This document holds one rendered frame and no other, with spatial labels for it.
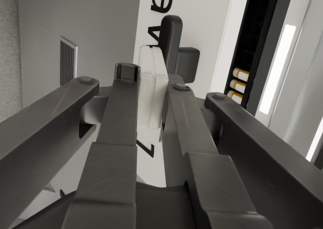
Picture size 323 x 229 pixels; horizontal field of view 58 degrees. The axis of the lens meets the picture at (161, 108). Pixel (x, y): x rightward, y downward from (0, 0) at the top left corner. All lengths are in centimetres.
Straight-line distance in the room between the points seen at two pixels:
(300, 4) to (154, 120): 17
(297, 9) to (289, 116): 9
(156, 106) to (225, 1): 10
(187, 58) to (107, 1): 30
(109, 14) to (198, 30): 28
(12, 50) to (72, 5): 53
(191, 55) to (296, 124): 11
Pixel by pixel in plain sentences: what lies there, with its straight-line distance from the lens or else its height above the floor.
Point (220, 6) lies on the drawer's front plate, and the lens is 22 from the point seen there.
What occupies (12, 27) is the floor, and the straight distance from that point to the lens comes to 111.
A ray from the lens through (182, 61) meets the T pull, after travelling 22.
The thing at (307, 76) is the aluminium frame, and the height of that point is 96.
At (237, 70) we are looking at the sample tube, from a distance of 34.
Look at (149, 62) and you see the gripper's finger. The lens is 17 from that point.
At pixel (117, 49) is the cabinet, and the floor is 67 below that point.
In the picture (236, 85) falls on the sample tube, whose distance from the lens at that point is 34.
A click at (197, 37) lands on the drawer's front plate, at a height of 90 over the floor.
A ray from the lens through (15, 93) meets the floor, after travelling 118.
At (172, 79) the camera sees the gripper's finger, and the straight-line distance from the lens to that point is 17.
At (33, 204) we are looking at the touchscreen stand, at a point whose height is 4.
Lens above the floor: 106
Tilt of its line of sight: 43 degrees down
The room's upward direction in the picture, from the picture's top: 123 degrees clockwise
